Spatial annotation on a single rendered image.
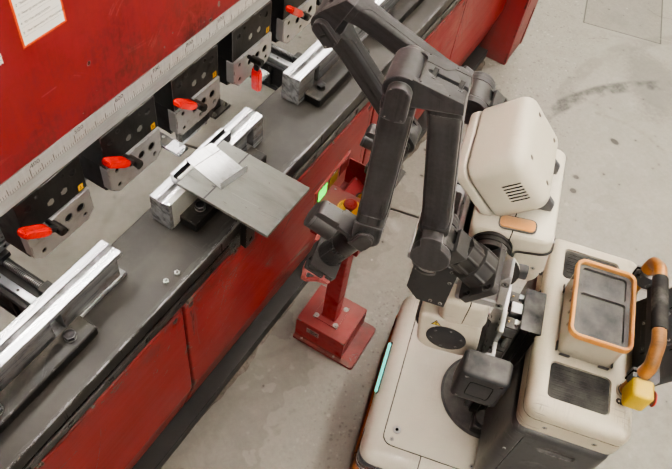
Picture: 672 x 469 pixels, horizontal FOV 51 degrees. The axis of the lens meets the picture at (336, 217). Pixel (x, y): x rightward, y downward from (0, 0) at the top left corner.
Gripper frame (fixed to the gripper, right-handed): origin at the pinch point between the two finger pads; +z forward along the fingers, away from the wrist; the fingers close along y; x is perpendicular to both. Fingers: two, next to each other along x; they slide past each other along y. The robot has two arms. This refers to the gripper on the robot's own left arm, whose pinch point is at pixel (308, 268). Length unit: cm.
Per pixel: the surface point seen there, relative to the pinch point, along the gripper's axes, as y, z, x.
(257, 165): -23.9, 9.5, -19.5
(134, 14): -3, -32, -57
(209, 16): -22, -23, -48
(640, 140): -195, 38, 146
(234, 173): -19.2, 11.2, -23.2
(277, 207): -13.4, 5.3, -11.3
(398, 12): -114, 11, -2
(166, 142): -22, 20, -41
